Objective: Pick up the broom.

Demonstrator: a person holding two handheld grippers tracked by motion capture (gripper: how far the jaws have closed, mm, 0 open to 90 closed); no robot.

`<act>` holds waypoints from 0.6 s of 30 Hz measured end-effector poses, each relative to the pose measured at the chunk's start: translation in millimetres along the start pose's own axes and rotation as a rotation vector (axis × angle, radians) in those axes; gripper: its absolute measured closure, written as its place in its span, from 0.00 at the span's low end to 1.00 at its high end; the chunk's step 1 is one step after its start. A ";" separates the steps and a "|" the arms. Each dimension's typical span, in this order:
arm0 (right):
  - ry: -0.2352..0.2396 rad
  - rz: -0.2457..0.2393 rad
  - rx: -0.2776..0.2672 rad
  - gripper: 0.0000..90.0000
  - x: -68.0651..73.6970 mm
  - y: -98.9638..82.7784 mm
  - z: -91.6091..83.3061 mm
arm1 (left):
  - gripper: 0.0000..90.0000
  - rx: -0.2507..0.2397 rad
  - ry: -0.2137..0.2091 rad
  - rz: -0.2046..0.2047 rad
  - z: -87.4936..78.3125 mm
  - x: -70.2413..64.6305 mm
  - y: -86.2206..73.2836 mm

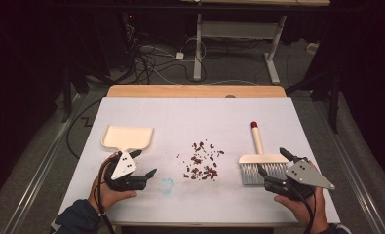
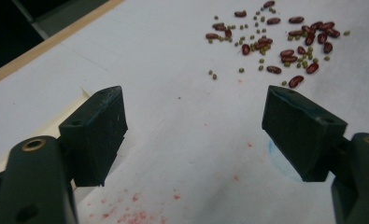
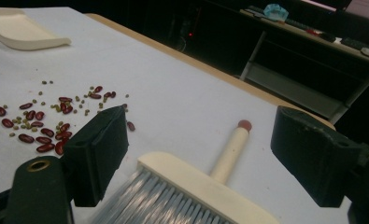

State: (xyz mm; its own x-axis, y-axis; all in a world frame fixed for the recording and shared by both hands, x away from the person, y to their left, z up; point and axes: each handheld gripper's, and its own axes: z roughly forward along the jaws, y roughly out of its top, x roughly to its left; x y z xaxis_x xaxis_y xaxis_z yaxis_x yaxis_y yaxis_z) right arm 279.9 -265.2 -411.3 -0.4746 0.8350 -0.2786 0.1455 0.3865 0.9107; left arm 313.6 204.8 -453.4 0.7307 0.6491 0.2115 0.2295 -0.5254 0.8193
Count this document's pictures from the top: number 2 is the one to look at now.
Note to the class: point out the wooden table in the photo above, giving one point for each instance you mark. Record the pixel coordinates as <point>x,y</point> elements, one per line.
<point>48,42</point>

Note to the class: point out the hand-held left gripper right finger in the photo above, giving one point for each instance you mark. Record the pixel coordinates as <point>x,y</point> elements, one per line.
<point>300,137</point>

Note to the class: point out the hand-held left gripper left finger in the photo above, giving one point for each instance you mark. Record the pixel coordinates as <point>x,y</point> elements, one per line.
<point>95,137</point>

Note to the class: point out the white board sheet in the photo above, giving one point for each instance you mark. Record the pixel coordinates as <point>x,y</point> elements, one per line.
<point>185,130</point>

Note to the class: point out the pile of red and green beans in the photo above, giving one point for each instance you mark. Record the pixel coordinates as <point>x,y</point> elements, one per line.
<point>292,40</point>

